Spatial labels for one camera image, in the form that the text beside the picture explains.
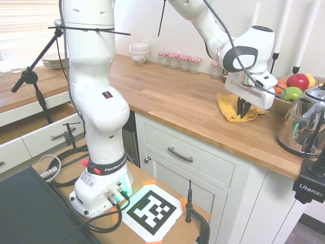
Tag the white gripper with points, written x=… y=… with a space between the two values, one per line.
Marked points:
x=248 y=95

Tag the yellow cloth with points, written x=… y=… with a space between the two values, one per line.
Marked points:
x=228 y=109

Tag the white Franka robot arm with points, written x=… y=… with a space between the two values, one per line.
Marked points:
x=96 y=101

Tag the spice jar with black lid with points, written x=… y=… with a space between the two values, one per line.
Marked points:
x=224 y=76

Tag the wooden fruit bowl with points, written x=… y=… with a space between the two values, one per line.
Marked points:
x=280 y=98

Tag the orange fruit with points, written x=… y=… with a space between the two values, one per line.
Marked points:
x=281 y=84

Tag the green apple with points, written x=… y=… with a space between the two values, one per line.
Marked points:
x=293 y=94

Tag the red apple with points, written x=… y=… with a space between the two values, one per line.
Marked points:
x=297 y=81

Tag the stainless steel kettle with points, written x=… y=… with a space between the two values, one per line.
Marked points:
x=302 y=122

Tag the white cabinet drawer front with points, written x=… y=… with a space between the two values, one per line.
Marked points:
x=203 y=162

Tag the yellow fruit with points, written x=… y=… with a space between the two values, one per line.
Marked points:
x=311 y=80

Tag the tall white candle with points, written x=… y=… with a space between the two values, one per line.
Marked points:
x=281 y=33
x=256 y=15
x=307 y=35

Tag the white kitchen cabinet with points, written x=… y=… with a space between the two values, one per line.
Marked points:
x=254 y=198

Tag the black Ulanzi clamp stand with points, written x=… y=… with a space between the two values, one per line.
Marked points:
x=308 y=188

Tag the metal cabinet knob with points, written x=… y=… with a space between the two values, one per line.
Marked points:
x=147 y=159

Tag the orange tape piece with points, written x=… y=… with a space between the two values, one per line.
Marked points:
x=183 y=200
x=116 y=216
x=149 y=182

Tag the black bar clamp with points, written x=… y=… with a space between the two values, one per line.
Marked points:
x=69 y=137
x=188 y=208

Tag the white patterned bowl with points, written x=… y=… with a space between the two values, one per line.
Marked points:
x=139 y=59
x=138 y=47

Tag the black built-in appliance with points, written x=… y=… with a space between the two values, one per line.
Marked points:
x=130 y=142

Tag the black white marker sheet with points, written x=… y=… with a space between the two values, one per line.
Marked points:
x=152 y=211

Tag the stack of white plates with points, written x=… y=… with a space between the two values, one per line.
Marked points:
x=53 y=62

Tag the open white drawer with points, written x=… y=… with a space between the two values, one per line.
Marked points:
x=38 y=138

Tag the black boom stand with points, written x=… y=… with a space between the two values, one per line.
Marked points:
x=25 y=73

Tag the clear drinking glass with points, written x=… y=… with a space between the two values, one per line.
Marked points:
x=16 y=69

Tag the white window blinds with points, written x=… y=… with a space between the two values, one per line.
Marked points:
x=25 y=20

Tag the black flat box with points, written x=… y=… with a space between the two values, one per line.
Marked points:
x=25 y=208

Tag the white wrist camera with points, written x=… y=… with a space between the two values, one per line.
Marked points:
x=269 y=81

